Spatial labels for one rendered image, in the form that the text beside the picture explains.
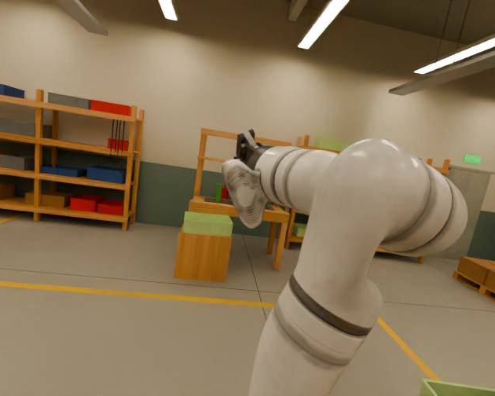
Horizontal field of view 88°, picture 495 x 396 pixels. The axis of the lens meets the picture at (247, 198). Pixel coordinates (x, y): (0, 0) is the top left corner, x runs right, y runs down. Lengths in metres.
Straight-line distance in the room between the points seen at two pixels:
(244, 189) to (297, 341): 0.17
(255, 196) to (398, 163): 0.19
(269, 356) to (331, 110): 5.68
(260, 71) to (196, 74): 1.22
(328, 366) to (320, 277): 0.06
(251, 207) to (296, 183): 0.09
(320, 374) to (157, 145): 5.30
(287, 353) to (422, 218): 0.13
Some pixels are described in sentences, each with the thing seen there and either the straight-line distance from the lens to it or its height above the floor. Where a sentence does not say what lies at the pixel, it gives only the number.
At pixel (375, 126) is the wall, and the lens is 6.24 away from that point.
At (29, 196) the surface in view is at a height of 0.42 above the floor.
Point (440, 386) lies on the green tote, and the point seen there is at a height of 0.95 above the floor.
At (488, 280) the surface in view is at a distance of 5.93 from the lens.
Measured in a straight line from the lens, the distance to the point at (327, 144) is 5.15.
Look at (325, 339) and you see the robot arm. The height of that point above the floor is 1.53.
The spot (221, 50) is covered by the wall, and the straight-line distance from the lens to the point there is 5.62.
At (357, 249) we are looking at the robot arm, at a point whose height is 1.60.
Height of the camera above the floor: 1.65
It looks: 9 degrees down
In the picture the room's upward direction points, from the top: 9 degrees clockwise
